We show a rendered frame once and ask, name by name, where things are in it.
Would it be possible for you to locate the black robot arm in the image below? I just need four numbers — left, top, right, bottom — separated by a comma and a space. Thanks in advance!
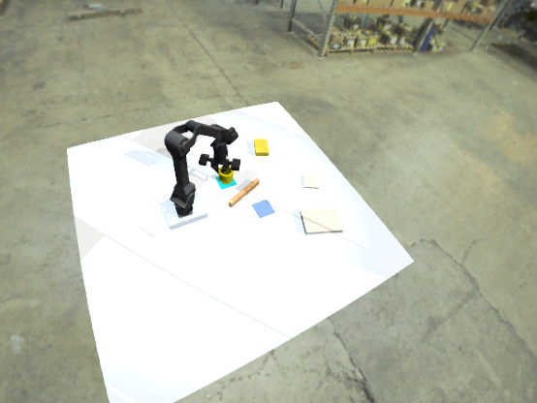
164, 120, 238, 219

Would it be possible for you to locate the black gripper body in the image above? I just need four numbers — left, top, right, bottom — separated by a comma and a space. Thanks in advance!
199, 151, 241, 171

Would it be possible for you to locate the yellow cup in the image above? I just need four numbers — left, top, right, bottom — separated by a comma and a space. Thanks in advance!
218, 166, 234, 184

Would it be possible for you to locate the yellow block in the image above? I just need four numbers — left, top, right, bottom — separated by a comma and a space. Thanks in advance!
254, 139, 269, 156

